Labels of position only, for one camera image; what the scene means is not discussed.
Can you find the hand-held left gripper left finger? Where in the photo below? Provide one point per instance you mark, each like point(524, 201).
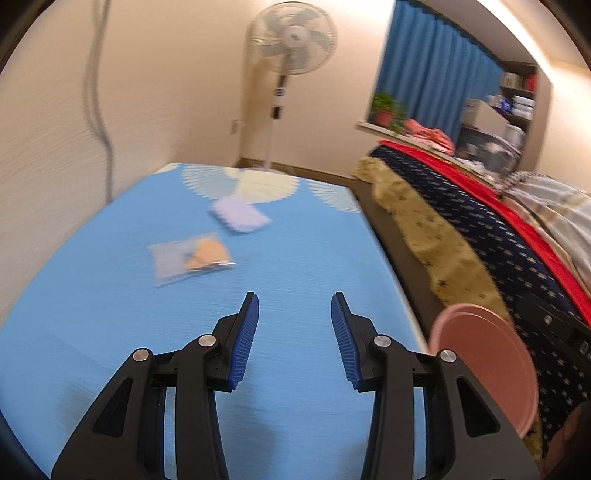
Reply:
point(244, 341)

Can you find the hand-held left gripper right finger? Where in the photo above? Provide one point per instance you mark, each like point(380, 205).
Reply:
point(344, 341)

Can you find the pink plastic bin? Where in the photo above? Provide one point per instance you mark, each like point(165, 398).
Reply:
point(485, 360)

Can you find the person's right forearm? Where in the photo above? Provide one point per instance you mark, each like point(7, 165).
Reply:
point(570, 438)

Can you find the blue patterned mat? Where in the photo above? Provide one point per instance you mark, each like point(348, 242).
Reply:
point(295, 258)

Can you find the clear packet with orange item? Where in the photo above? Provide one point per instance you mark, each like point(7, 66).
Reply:
point(184, 261)

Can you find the grey striped cloth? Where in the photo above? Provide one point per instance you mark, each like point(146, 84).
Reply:
point(549, 203)

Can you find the navy starry blanket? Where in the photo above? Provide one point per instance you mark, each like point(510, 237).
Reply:
point(485, 221)

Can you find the lavender scalloped cloth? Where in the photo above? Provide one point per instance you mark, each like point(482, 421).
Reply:
point(238, 216)

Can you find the bed with star blanket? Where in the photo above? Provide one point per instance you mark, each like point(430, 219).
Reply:
point(415, 217)

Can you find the red blanket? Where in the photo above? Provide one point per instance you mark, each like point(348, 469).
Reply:
point(461, 177)

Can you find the grey storage box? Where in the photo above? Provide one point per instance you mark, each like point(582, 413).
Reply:
point(480, 143)

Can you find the white window sill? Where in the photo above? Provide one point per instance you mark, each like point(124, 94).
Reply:
point(374, 127)

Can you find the white box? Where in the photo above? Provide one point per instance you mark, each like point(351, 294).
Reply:
point(485, 113)

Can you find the pink cloth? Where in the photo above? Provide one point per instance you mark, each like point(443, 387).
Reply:
point(429, 134)

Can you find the bookshelf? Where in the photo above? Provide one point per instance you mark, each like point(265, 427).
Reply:
point(521, 92)

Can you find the potted green plant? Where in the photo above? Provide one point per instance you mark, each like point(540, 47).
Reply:
point(385, 108)

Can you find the blue curtain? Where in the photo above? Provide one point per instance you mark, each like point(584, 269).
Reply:
point(434, 69)

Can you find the white standing fan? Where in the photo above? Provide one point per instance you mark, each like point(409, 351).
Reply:
point(293, 37)

